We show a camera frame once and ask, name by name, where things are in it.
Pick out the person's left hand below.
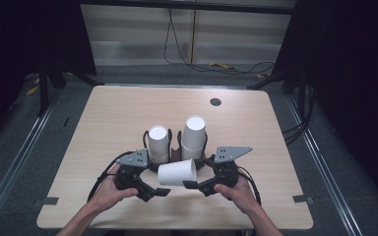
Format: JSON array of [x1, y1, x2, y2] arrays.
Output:
[[88, 163, 139, 214]]

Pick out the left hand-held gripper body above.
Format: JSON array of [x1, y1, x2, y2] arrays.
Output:
[[114, 148, 158, 203]]

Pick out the black curtain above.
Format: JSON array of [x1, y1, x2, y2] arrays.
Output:
[[271, 0, 378, 210], [0, 0, 98, 151]]

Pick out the white paper cup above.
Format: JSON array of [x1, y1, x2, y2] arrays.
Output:
[[181, 115, 208, 150], [157, 158, 199, 187], [181, 144, 205, 161], [149, 150, 170, 164], [147, 125, 171, 155]]

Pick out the black floor cable bundle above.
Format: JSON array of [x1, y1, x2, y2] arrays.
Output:
[[282, 82, 317, 146]]

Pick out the dark brown double cup holder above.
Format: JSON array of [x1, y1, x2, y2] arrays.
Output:
[[142, 128, 209, 174]]

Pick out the black overhead bar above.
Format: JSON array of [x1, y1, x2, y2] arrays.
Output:
[[78, 0, 297, 16]]

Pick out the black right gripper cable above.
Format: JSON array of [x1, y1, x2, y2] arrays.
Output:
[[237, 166, 263, 207]]

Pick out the grey tape strip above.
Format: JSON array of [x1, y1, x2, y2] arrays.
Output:
[[33, 196, 60, 207], [292, 194, 314, 205]]

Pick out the metal floor rail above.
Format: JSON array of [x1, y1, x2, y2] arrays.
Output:
[[0, 87, 65, 229], [284, 93, 366, 236]]

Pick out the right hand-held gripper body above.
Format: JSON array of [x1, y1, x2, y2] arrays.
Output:
[[198, 146, 254, 198]]

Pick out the black metal stand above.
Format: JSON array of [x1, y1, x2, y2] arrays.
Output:
[[36, 65, 104, 117]]

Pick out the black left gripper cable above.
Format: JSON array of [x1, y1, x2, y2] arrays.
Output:
[[87, 150, 136, 203]]

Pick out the black hanging wall cable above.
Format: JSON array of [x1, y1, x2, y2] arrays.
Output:
[[162, 8, 277, 75]]

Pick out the person's right hand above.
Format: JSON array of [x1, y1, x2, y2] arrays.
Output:
[[214, 176, 261, 215]]

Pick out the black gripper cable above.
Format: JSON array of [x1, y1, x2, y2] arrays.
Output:
[[87, 150, 136, 203], [237, 166, 263, 207]]

